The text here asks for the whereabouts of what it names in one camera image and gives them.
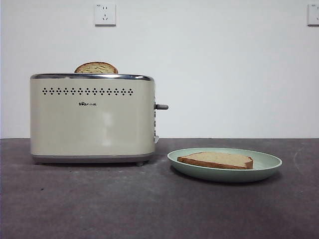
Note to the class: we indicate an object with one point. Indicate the toasted bread slice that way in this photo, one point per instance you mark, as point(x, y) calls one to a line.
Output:
point(214, 159)
point(96, 67)

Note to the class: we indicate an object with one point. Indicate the pale green round plate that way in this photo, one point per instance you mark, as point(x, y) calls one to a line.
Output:
point(224, 174)

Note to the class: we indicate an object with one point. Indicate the grey toaster lever knob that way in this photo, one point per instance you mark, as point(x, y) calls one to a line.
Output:
point(162, 107)

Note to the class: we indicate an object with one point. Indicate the cream two-slot toaster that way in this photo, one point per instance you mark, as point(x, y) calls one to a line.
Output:
point(92, 124)

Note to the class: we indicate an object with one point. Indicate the white wall socket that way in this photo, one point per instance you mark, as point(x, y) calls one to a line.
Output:
point(105, 14)
point(313, 15)

